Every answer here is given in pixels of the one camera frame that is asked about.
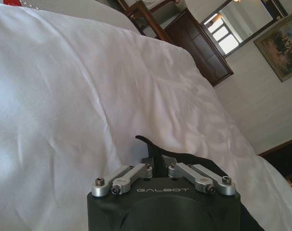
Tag dark wooden furniture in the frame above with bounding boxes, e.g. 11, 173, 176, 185
258, 136, 292, 191

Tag framed landscape painting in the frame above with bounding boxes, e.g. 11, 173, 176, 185
253, 11, 292, 83

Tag black garment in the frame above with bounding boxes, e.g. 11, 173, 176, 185
135, 135, 265, 231

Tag dark framed wall mirror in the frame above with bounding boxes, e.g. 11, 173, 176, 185
200, 0, 289, 58

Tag dark wooden cabinet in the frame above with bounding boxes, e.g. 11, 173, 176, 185
163, 7, 234, 88

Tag red item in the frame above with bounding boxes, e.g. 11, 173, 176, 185
5, 0, 24, 8

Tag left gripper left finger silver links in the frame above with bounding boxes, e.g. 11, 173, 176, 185
91, 163, 154, 198

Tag dark wooden chair frame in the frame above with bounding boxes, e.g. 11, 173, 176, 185
117, 0, 173, 44

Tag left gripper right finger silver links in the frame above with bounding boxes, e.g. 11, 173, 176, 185
168, 162, 236, 196

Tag white bed duvet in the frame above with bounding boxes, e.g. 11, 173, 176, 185
0, 4, 292, 231

